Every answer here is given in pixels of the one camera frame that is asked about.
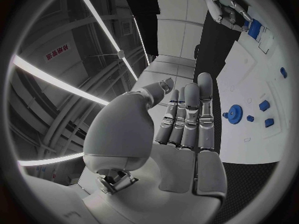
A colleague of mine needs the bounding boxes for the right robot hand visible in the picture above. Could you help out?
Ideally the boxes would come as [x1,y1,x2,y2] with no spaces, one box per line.
[186,0,254,32]

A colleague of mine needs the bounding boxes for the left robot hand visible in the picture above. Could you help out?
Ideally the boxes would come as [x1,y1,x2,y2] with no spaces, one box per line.
[82,72,228,224]

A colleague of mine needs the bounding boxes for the white task board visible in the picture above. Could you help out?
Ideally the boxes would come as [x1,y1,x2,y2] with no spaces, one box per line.
[216,5,294,165]

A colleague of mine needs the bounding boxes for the blue cylinder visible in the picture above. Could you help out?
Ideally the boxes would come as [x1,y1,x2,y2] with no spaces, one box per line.
[247,19,264,39]

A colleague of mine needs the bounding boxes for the blue gear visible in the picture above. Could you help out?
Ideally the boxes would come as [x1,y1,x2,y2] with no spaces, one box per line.
[228,104,244,125]

